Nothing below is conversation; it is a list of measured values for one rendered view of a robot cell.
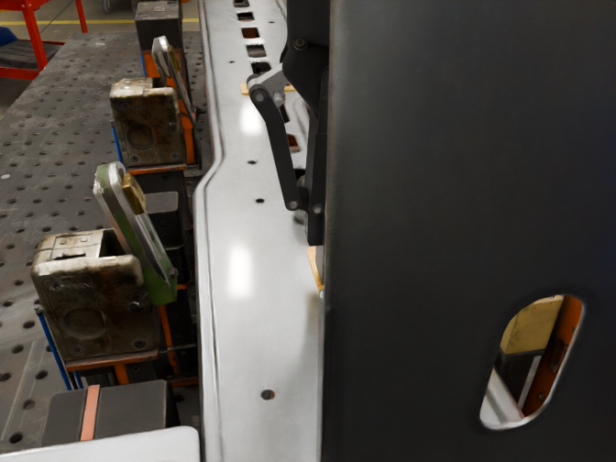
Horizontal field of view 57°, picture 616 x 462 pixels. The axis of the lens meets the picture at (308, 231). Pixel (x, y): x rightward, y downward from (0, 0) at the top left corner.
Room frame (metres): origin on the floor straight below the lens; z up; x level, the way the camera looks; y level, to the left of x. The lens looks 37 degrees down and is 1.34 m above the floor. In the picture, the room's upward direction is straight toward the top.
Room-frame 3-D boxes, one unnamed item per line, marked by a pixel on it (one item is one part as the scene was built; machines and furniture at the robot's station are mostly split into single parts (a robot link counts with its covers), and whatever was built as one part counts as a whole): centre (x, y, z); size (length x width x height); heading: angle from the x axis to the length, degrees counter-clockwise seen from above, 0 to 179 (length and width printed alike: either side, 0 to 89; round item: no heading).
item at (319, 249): (0.36, -0.01, 1.07); 0.03 x 0.01 x 0.07; 11
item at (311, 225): (0.35, 0.00, 1.09); 0.03 x 0.01 x 0.05; 101
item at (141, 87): (0.73, 0.22, 0.87); 0.12 x 0.09 x 0.35; 100
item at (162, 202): (0.52, 0.18, 0.84); 0.11 x 0.08 x 0.29; 100
